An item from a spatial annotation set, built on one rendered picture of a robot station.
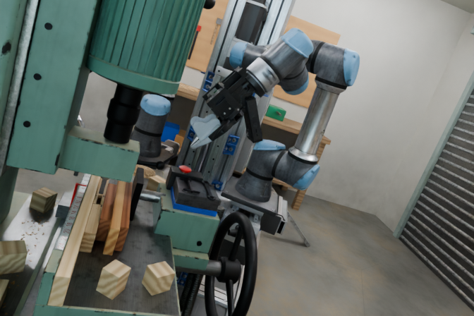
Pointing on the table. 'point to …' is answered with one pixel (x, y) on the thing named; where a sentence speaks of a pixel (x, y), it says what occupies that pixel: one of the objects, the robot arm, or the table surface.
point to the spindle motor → (149, 22)
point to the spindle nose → (123, 113)
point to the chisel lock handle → (152, 163)
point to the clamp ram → (142, 192)
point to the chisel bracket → (99, 155)
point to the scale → (71, 214)
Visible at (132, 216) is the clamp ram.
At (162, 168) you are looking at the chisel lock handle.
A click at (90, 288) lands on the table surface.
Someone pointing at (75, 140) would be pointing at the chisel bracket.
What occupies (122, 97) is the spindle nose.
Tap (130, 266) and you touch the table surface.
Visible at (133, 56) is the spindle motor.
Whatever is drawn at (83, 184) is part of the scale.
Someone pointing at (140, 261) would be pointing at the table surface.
